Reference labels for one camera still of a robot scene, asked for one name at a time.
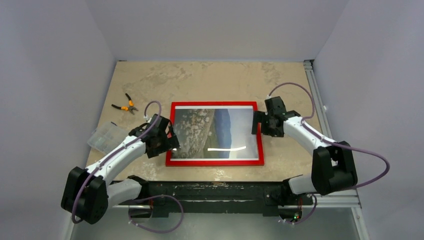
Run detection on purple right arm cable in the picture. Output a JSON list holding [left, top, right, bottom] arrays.
[[267, 82, 391, 190]]

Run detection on aluminium rail right side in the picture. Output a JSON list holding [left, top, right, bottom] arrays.
[[303, 60, 332, 137]]

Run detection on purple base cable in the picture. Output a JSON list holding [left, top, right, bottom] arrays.
[[128, 194, 185, 234], [278, 195, 319, 226]]

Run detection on orange handled pliers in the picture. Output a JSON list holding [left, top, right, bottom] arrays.
[[111, 93, 139, 116]]

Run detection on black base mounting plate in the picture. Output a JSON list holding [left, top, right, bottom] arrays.
[[122, 180, 313, 218]]

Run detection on aluminium rail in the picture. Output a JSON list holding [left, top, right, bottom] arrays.
[[303, 60, 332, 137], [67, 190, 362, 210]]

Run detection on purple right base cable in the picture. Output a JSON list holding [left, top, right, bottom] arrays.
[[278, 195, 319, 226]]

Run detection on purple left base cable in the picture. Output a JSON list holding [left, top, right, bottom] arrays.
[[128, 194, 185, 234]]

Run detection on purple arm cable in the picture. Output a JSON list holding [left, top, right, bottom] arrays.
[[71, 100, 163, 224], [267, 82, 391, 190]]

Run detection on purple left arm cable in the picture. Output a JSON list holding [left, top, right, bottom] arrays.
[[71, 100, 163, 224]]

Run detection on aluminium front rail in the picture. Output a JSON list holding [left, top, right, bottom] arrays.
[[67, 190, 362, 210]]

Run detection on landscape photo print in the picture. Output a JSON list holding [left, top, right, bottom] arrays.
[[170, 105, 260, 162]]

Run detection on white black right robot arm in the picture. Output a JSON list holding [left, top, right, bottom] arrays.
[[251, 96, 358, 204]]

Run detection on clear plastic parts box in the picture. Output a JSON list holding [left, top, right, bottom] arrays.
[[87, 121, 128, 155]]

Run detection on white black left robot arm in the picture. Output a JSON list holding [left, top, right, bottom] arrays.
[[60, 114, 180, 224]]

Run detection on red wooden picture frame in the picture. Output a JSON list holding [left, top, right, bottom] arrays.
[[165, 101, 266, 168]]

